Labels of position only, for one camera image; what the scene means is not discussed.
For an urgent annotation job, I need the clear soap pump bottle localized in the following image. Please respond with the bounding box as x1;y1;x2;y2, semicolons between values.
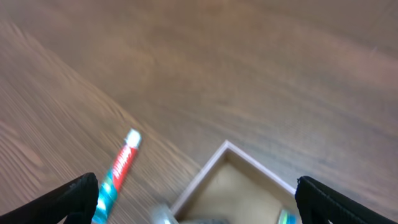
150;205;178;224

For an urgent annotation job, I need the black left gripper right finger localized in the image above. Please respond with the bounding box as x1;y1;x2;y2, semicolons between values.
295;176;397;224

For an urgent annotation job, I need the red green toothpaste tube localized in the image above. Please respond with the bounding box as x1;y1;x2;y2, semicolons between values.
91;129;142;224

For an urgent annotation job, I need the green white toothbrush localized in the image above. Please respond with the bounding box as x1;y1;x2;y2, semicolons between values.
277;210;299;224

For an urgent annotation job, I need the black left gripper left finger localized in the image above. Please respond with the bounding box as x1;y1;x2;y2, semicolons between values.
1;172;99;224

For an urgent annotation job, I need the green white floss packet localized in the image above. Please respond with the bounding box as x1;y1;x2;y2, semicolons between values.
180;218;229;224

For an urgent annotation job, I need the white cardboard box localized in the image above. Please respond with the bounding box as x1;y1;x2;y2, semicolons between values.
170;141;302;224

